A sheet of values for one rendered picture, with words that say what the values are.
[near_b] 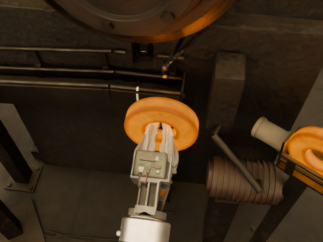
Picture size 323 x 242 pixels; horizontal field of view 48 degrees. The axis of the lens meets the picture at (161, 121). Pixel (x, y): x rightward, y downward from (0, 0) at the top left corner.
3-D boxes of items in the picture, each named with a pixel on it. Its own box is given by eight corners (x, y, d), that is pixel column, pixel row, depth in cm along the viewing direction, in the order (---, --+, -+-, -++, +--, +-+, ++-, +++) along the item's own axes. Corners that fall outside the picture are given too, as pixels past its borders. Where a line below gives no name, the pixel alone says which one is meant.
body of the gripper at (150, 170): (174, 150, 66) (166, 218, 62) (175, 161, 74) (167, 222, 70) (133, 145, 67) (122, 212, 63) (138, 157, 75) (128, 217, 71)
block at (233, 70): (206, 103, 115) (216, 47, 95) (232, 106, 114) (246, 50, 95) (204, 132, 109) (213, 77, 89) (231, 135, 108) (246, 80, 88)
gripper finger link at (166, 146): (177, 107, 71) (171, 152, 68) (177, 117, 77) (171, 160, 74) (161, 105, 71) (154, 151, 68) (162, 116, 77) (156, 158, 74)
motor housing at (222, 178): (196, 213, 152) (211, 146, 109) (250, 220, 150) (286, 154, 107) (194, 244, 145) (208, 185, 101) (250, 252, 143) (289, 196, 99)
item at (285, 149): (290, 148, 99) (298, 123, 91) (292, 150, 99) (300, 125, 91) (275, 166, 96) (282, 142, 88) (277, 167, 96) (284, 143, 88)
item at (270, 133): (261, 126, 101) (265, 112, 96) (291, 143, 96) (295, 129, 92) (249, 139, 98) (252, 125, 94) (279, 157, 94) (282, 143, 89)
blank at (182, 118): (119, 95, 74) (116, 108, 72) (196, 96, 71) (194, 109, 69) (134, 139, 86) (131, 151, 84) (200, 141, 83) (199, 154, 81)
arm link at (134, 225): (168, 248, 70) (118, 241, 71) (171, 222, 71) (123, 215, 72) (167, 247, 61) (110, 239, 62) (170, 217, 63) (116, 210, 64)
